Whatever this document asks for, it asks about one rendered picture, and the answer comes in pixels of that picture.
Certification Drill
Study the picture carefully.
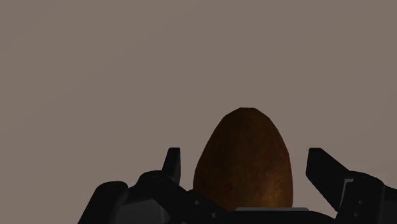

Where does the brown potato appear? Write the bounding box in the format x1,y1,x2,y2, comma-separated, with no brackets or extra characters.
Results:
192,107,294,213

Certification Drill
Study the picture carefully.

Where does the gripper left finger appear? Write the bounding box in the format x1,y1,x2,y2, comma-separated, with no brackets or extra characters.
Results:
77,147,230,224

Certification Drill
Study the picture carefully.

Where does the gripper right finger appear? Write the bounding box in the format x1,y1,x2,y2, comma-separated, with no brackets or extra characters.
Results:
305,147,397,224

